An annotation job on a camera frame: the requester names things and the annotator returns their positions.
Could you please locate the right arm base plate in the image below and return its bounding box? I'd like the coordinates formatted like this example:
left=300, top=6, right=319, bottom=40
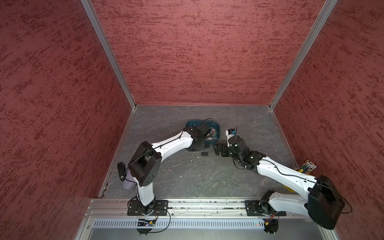
left=245, top=201, right=287, bottom=217

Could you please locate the aluminium front rail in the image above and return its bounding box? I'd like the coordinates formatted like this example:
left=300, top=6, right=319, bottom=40
left=85, top=199, right=303, bottom=219

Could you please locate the teal plastic storage box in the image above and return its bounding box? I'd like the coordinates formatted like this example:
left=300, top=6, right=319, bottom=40
left=186, top=119, right=220, bottom=145

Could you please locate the right aluminium corner post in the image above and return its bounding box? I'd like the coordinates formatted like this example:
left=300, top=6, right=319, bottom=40
left=269, top=0, right=338, bottom=112

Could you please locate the left aluminium corner post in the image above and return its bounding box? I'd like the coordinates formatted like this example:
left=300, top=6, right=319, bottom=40
left=81, top=0, right=137, bottom=111

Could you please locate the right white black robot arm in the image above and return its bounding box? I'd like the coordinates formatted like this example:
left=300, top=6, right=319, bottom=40
left=214, top=143, right=347, bottom=230

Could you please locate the lavender cloth at left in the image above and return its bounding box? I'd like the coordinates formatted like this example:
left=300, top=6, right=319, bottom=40
left=123, top=178, right=137, bottom=190

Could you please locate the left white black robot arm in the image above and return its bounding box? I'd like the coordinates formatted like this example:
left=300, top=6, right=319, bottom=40
left=127, top=123, right=212, bottom=216

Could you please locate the perforated cable tray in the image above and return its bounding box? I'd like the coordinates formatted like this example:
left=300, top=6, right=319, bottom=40
left=92, top=218, right=265, bottom=231

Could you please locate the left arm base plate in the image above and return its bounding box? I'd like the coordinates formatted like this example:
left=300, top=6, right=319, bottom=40
left=127, top=199, right=169, bottom=217

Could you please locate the aluminium corner post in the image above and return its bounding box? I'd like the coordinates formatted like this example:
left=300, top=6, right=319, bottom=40
left=269, top=0, right=338, bottom=112
left=81, top=0, right=137, bottom=111

